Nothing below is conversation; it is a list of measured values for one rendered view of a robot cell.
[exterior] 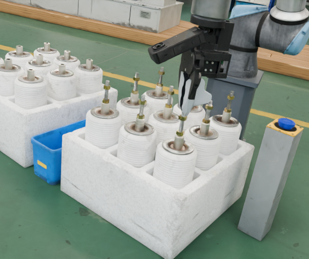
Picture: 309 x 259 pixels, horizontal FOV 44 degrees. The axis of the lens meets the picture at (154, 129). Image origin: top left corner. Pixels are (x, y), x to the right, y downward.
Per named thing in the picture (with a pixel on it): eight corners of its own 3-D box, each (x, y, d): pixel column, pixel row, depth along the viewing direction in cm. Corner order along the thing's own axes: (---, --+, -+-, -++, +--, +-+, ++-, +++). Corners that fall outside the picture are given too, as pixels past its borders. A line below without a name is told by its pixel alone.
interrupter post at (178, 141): (175, 144, 91) (177, 132, 89) (184, 148, 90) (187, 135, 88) (170, 148, 89) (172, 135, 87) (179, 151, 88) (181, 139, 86)
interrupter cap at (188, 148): (171, 137, 94) (171, 134, 94) (198, 148, 91) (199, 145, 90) (155, 148, 88) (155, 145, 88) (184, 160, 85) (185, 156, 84)
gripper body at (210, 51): (226, 82, 80) (239, 23, 75) (188, 80, 78) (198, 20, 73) (212, 70, 87) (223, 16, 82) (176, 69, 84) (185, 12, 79)
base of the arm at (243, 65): (219, 62, 146) (224, 36, 141) (258, 71, 142) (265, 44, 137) (210, 71, 133) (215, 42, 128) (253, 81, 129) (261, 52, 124)
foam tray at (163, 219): (144, 148, 139) (151, 103, 131) (241, 196, 119) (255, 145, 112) (59, 190, 110) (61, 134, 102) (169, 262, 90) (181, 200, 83)
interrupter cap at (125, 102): (151, 107, 110) (152, 105, 109) (130, 111, 105) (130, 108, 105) (136, 97, 115) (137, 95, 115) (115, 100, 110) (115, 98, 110)
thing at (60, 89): (62, 115, 139) (64, 67, 131) (80, 125, 134) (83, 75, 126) (40, 122, 132) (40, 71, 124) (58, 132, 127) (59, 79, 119)
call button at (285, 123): (279, 123, 95) (282, 115, 94) (295, 129, 93) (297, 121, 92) (273, 127, 92) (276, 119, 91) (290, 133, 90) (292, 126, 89)
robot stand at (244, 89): (201, 130, 160) (215, 60, 148) (245, 142, 155) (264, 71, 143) (189, 148, 144) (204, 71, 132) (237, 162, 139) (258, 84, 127)
